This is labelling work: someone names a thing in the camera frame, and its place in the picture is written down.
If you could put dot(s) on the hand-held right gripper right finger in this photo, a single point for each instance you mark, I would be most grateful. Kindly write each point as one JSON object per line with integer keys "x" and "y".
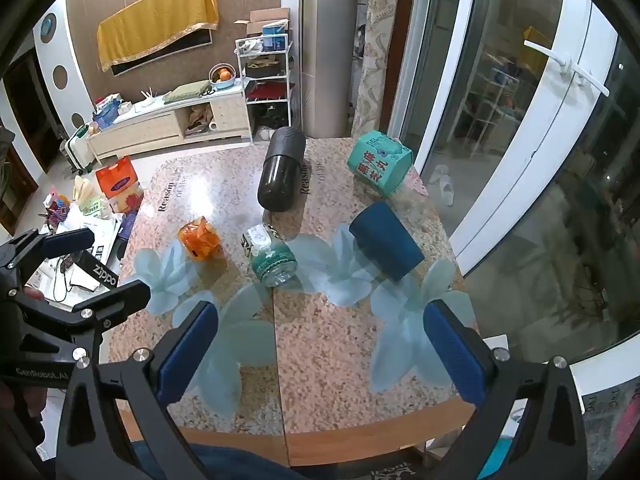
{"x": 455, "y": 355}

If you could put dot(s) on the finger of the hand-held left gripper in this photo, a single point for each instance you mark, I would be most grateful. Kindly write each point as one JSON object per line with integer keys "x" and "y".
{"x": 117, "y": 300}
{"x": 67, "y": 242}

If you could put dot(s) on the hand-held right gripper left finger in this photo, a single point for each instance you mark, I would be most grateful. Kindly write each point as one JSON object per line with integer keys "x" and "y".
{"x": 187, "y": 350}

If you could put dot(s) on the dark blue cup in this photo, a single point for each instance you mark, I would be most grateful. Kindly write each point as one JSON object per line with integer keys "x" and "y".
{"x": 385, "y": 247}

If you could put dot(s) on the black printed box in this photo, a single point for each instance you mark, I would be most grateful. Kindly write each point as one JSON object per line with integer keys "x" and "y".
{"x": 102, "y": 272}

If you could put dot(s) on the orange plastic bag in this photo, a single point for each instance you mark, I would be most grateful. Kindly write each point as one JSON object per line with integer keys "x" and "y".
{"x": 117, "y": 180}

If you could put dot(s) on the white suitcase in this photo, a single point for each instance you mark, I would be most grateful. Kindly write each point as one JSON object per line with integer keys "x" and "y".
{"x": 79, "y": 150}

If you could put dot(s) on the orange snack packet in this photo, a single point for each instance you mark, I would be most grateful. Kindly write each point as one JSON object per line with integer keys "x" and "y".
{"x": 200, "y": 240}

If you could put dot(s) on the person's blue jeans leg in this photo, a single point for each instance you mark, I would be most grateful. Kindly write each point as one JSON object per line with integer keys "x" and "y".
{"x": 225, "y": 462}

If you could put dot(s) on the green-label plastic bottle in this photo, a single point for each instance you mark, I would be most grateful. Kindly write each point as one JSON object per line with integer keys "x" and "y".
{"x": 270, "y": 257}

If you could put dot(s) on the blue basket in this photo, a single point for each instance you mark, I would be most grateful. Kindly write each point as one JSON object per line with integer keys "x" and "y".
{"x": 106, "y": 115}

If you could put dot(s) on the cream television cabinet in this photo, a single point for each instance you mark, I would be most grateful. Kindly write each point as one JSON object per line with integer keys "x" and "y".
{"x": 145, "y": 127}

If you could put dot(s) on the white slipper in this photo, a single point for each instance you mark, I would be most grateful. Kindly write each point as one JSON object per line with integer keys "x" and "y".
{"x": 447, "y": 191}
{"x": 436, "y": 174}

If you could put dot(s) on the white framed glass door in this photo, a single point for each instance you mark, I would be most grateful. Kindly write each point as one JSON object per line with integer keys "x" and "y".
{"x": 500, "y": 170}

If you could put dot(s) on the green cushion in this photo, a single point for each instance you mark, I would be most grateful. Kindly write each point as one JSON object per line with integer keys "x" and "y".
{"x": 187, "y": 92}

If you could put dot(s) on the black cylindrical container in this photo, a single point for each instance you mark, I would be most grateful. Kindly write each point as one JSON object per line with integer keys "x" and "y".
{"x": 281, "y": 170}

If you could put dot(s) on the teal tissue roll pack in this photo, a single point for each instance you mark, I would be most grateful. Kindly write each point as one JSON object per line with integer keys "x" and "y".
{"x": 380, "y": 162}

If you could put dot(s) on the fruit bowl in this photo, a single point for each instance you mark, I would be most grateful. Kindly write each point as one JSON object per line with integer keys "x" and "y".
{"x": 222, "y": 75}

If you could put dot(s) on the yellow cloth cover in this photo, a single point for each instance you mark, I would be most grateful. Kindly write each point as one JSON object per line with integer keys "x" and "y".
{"x": 157, "y": 20}

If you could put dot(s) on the white shelf rack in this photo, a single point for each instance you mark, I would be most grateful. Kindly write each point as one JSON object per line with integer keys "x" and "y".
{"x": 265, "y": 95}

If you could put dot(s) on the blue box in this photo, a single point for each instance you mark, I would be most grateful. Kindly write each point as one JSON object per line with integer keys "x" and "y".
{"x": 275, "y": 37}

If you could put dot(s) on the open cardboard box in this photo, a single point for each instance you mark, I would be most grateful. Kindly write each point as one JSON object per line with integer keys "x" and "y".
{"x": 270, "y": 16}

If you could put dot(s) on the patterned curtain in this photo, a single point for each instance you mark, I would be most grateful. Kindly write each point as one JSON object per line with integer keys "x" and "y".
{"x": 375, "y": 45}

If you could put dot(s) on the grey standing air conditioner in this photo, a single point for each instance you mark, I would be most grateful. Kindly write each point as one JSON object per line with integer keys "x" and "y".
{"x": 330, "y": 45}

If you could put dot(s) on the black wall television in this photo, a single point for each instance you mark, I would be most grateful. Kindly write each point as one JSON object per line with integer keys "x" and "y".
{"x": 150, "y": 58}

